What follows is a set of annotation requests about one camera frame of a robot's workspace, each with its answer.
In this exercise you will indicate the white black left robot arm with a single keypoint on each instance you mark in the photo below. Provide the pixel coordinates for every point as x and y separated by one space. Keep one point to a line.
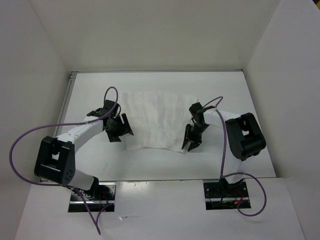
56 159

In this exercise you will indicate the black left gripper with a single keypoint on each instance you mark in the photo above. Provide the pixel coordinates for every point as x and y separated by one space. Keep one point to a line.
113 136

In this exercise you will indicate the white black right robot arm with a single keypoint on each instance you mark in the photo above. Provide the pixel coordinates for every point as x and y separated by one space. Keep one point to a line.
241 133

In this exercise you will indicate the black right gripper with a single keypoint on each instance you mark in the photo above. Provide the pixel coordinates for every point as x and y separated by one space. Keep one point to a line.
188 135

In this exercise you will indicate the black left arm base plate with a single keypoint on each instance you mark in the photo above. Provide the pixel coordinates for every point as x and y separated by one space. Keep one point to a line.
103 200

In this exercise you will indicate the white fabric skirt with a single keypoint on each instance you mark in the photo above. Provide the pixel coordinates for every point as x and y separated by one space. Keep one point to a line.
158 119

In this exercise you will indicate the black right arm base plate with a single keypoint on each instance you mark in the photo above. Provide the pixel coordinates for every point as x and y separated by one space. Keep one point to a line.
218 199

